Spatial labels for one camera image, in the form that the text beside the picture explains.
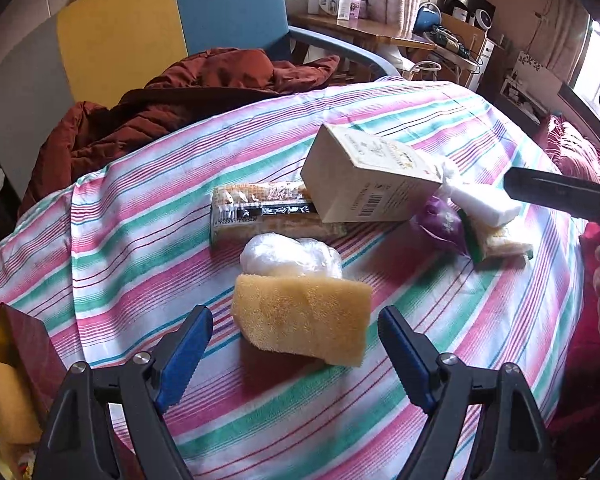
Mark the dark red box gold inside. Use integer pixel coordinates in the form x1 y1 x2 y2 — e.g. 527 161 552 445
0 302 68 480

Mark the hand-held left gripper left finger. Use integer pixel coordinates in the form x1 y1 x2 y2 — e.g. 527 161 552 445
32 305 214 480

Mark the purple packet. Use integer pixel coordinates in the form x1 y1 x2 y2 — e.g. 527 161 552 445
410 195 473 258

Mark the cardboard box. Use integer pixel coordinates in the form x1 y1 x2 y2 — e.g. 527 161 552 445
440 12 487 57

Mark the yellow sponge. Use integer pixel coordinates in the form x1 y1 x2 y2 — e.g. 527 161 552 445
230 274 373 367

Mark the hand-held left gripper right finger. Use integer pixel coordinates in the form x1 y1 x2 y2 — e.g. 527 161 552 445
377 306 561 480

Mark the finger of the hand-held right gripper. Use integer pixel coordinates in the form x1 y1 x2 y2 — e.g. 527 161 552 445
504 166 600 224

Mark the black and white device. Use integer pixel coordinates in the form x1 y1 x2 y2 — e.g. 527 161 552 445
464 0 497 29

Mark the magenta cushion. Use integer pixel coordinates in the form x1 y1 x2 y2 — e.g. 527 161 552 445
542 115 600 197

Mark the green-backed scouring sponge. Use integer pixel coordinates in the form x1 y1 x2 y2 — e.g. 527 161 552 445
457 210 535 265

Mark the red-brown jacket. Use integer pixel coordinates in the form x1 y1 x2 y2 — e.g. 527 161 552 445
17 47 341 221

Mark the red cloth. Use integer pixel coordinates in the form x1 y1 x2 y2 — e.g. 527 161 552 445
550 220 600 443

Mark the white bar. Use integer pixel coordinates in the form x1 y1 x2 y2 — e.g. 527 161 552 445
437 160 523 228

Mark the white floral box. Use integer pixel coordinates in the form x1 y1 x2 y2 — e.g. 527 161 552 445
509 50 564 97

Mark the cracker packet black label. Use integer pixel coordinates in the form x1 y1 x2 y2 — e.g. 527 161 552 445
210 180 348 249

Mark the striped tablecloth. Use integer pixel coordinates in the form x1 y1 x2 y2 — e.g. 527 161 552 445
0 76 588 480

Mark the beige carton box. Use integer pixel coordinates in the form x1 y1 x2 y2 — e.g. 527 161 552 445
300 122 446 224

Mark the grey yellow blue armchair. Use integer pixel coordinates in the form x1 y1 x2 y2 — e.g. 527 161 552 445
0 0 406 201

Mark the white plastic bag wad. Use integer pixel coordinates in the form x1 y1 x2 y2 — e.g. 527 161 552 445
239 232 343 281

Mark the wooden side desk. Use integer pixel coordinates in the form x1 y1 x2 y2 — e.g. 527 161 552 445
290 12 481 72

